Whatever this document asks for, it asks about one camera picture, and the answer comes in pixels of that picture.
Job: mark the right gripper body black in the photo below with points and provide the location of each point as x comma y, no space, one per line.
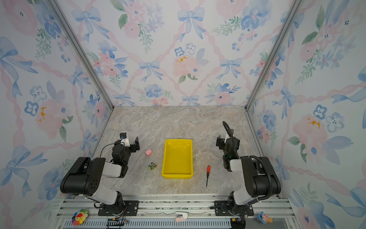
222,143

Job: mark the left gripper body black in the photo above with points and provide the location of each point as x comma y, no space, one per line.
133,146

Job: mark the red black screwdriver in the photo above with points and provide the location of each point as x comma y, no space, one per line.
207,174

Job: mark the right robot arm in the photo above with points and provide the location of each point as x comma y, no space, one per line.
260,180

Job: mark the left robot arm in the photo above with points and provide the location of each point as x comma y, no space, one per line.
84,178

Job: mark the yellow plastic bin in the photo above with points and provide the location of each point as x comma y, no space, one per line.
178,159

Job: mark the small pink toy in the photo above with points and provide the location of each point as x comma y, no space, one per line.
148,152

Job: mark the small green yellow toy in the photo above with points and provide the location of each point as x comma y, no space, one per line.
152,166

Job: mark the rainbow flower toy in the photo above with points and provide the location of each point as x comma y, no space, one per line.
79,217

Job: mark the blue pink ice-cream toy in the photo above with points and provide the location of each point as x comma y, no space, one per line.
264,218

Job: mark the white pink clip object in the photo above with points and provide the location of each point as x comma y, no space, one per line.
181,216

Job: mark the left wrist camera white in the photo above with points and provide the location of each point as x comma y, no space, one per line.
124,139

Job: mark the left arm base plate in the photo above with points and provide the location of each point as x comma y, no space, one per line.
125,208

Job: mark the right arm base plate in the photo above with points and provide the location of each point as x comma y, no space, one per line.
226,208

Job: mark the aluminium mounting rail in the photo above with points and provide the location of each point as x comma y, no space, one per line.
158,212

